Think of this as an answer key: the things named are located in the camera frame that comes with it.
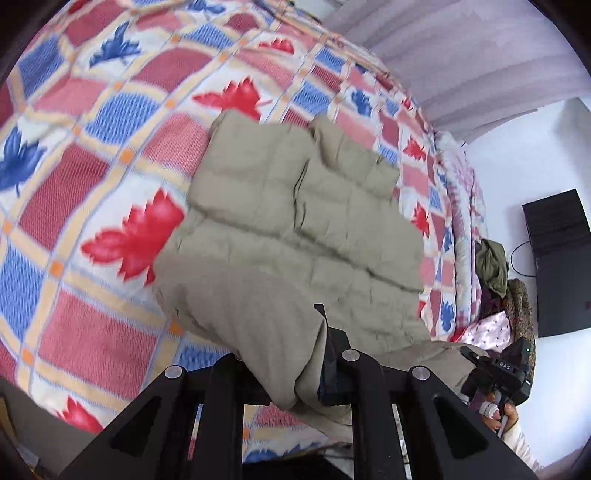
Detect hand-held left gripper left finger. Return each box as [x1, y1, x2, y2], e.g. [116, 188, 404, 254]
[60, 353, 273, 480]

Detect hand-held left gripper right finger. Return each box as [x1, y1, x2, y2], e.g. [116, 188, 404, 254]
[314, 302, 539, 480]

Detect khaki puffer jacket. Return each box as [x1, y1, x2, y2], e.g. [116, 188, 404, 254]
[151, 111, 490, 444]

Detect person's right forearm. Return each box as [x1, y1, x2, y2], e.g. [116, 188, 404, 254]
[501, 422, 548, 474]

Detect person's right hand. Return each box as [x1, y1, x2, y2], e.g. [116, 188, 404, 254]
[480, 399, 520, 437]

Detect pink satin printed cloth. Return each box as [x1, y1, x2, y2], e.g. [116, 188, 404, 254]
[455, 310, 513, 349]

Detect brown patterned cloth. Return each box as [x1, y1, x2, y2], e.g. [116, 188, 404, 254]
[503, 279, 536, 352]

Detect olive green garment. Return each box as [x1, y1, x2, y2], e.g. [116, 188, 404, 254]
[475, 239, 510, 296]

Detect black television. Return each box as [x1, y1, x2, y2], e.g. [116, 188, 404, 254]
[522, 188, 591, 339]

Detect pink floral quilt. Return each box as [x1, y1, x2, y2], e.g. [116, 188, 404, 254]
[434, 131, 490, 328]

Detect leaf-print patchwork quilt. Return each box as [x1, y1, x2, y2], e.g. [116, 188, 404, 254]
[0, 0, 462, 464]

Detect grey curtain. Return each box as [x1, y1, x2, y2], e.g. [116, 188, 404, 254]
[323, 0, 591, 144]

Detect black cable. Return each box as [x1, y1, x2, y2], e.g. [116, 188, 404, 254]
[510, 240, 539, 278]

